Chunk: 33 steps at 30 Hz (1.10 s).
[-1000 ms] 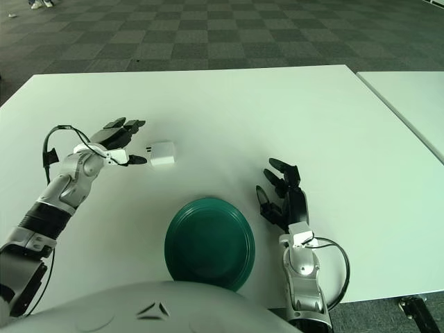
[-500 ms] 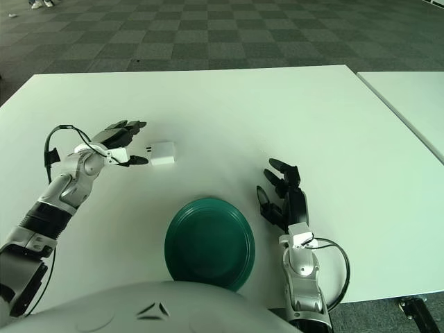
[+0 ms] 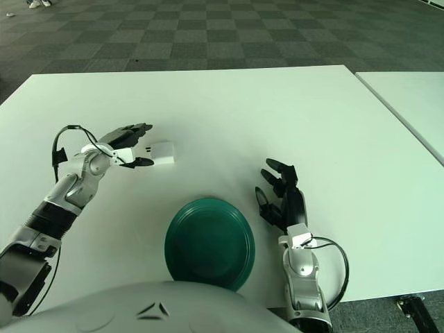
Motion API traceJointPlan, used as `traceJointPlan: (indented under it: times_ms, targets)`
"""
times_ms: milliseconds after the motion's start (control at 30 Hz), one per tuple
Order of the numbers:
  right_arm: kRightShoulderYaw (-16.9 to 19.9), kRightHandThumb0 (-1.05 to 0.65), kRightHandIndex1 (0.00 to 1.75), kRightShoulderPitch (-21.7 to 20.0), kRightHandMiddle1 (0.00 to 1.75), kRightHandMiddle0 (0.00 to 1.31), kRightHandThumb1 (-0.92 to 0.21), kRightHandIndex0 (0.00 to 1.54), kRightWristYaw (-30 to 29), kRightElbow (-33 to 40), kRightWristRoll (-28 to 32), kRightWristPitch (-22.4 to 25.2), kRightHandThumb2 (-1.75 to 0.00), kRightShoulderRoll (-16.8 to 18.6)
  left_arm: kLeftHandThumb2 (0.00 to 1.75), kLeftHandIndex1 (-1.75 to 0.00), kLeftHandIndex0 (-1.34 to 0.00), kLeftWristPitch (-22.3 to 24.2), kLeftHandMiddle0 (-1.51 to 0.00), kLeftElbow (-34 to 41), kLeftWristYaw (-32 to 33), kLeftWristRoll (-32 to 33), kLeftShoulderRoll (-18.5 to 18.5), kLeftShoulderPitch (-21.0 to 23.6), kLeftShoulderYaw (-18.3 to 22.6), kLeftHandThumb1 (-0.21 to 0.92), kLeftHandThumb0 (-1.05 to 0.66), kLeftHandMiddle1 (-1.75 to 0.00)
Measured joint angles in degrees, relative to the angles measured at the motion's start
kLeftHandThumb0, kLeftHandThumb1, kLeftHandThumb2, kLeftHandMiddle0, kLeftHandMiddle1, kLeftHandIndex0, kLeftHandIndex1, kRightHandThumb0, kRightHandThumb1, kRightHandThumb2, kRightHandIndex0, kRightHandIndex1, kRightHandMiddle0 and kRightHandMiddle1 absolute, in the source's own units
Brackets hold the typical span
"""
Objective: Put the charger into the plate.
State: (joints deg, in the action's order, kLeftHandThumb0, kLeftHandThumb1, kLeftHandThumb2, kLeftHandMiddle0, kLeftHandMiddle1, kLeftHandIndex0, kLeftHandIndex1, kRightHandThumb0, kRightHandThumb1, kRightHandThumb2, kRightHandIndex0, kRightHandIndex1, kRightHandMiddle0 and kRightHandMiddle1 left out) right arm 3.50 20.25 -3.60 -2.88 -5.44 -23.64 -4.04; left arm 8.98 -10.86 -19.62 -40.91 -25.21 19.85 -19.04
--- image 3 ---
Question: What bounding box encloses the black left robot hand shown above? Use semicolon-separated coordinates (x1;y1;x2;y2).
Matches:
98;122;156;170

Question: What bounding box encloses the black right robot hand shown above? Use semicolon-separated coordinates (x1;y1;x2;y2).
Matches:
255;158;318;250

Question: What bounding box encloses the white square charger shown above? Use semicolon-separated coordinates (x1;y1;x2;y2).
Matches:
145;140;178;168

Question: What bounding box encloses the green round plate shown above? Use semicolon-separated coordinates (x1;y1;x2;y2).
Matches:
164;197;257;292

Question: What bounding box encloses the white neighbouring table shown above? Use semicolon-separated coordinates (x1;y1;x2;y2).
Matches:
356;71;444;167

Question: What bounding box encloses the black table leg base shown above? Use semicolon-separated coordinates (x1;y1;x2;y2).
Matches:
397;296;434;333

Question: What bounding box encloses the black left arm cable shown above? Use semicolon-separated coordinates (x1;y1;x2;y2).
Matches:
34;124;121;309

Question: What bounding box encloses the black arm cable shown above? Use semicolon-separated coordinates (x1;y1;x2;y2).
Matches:
34;124;121;309
305;237;350;310

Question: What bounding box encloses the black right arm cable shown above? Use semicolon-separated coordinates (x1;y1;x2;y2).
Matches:
305;237;350;310

